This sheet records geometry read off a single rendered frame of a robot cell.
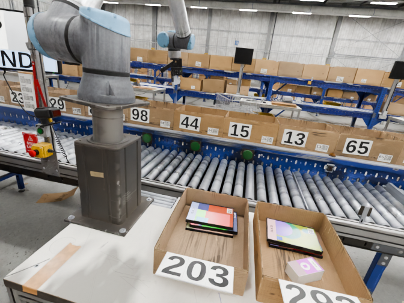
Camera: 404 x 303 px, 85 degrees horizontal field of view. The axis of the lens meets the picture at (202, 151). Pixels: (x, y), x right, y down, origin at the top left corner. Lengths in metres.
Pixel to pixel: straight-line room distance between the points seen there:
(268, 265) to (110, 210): 0.61
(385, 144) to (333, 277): 1.14
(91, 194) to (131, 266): 0.31
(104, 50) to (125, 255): 0.66
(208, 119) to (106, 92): 1.00
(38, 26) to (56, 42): 0.08
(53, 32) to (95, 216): 0.66
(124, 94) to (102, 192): 0.37
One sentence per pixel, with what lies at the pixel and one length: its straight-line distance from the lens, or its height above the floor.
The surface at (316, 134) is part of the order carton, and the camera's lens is 1.70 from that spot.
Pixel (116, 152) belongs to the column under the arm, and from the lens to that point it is 0.80.
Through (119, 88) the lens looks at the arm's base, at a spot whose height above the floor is 1.27.
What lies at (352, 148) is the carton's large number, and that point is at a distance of 1.80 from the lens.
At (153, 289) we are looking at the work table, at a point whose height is 0.75.
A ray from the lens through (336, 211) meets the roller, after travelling 1.36.
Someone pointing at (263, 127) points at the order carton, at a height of 1.01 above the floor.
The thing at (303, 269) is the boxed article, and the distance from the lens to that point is 0.85.
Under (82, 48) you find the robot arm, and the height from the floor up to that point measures 1.38.
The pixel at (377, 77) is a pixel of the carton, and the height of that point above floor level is 1.56.
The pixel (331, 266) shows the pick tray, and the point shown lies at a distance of 0.98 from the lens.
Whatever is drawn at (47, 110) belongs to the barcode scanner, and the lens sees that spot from 1.39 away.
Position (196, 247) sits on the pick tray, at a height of 0.76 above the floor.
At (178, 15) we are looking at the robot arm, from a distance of 1.40.
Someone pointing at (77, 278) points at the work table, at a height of 0.75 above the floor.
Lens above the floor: 1.36
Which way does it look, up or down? 20 degrees down
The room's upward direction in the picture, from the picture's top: 6 degrees clockwise
